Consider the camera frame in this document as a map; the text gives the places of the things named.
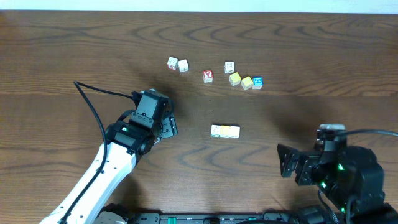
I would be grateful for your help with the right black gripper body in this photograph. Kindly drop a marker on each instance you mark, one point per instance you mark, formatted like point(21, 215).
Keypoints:
point(311, 160)

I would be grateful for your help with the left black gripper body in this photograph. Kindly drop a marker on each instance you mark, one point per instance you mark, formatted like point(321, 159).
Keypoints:
point(165, 127)

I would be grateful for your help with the white block green side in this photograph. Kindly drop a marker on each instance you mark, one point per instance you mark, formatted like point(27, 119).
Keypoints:
point(215, 130)

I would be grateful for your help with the yellow block letter O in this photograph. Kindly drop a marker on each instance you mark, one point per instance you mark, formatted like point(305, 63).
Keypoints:
point(224, 131)

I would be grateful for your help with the white ladybug block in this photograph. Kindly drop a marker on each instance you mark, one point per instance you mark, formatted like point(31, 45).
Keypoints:
point(234, 131)

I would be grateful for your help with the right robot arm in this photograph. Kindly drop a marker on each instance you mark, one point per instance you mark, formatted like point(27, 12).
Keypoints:
point(350, 177)

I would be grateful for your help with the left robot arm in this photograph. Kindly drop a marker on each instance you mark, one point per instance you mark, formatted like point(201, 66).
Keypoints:
point(130, 137)

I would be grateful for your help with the white block red side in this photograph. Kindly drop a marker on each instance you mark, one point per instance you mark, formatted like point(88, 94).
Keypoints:
point(172, 63)

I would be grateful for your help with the plain white block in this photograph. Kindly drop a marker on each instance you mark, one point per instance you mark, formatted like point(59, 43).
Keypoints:
point(183, 65)

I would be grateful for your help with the red letter A block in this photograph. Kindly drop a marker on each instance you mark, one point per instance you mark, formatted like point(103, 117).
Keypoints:
point(207, 76)

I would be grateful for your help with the blue top block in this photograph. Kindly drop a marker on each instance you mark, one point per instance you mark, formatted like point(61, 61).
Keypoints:
point(257, 83)

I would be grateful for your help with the yellow block with plane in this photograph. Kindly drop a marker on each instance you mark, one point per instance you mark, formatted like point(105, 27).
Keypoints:
point(235, 79)

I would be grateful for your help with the yellow block letter B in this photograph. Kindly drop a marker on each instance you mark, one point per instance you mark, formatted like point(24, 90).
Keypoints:
point(247, 83)

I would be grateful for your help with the white block blue X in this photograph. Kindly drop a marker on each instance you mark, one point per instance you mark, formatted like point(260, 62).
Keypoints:
point(229, 67)

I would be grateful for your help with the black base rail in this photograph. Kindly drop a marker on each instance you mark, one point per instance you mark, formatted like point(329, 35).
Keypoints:
point(115, 213)

